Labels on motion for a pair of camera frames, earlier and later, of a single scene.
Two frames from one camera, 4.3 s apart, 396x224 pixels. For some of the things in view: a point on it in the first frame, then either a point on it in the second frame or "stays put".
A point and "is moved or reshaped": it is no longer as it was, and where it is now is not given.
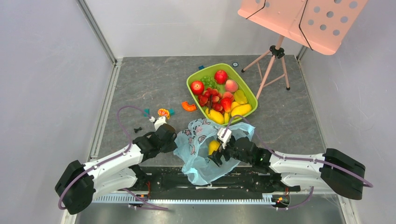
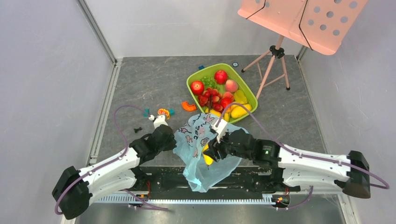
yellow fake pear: (213, 145) is moved or reshaped
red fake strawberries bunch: (210, 98) stays put
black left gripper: (172, 146) stays put
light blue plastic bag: (191, 148) is moved or reshaped
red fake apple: (197, 87) stays put
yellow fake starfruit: (240, 97) stays put
